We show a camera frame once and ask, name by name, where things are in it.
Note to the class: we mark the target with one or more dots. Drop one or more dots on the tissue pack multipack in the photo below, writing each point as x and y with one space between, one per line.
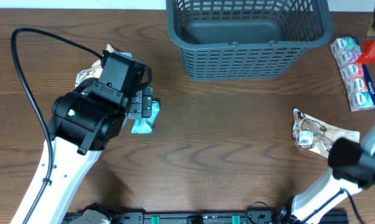
356 78

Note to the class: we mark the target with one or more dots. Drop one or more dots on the grey plastic basket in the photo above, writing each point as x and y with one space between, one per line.
245 39

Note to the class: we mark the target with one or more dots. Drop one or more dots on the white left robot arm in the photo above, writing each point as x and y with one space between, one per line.
79 130

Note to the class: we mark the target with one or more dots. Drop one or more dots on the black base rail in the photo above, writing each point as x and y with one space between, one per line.
96 213

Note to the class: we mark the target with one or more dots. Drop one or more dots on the beige nut snack bag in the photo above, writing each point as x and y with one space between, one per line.
311 134

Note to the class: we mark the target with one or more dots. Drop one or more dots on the orange capped snack tube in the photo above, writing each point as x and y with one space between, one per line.
368 52

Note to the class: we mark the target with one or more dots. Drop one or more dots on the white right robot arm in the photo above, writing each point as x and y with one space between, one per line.
351 169

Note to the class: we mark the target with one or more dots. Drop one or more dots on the crumpled beige snack bag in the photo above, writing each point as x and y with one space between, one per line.
96 68

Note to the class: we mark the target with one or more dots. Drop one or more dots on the teal wet wipes pack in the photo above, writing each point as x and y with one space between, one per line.
145 125

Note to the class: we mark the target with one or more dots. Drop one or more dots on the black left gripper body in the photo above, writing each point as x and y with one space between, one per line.
139 106

